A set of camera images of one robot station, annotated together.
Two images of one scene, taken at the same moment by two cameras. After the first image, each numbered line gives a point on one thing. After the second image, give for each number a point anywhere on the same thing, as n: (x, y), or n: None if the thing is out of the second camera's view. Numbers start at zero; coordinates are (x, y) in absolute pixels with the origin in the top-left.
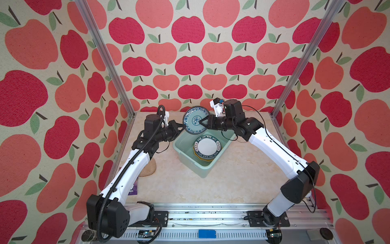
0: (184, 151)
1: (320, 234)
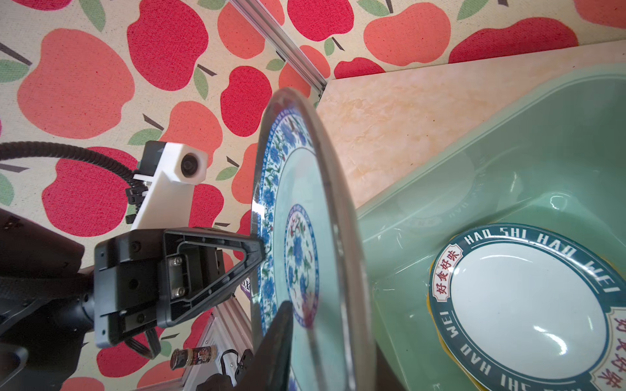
0: (553, 158)
1: None
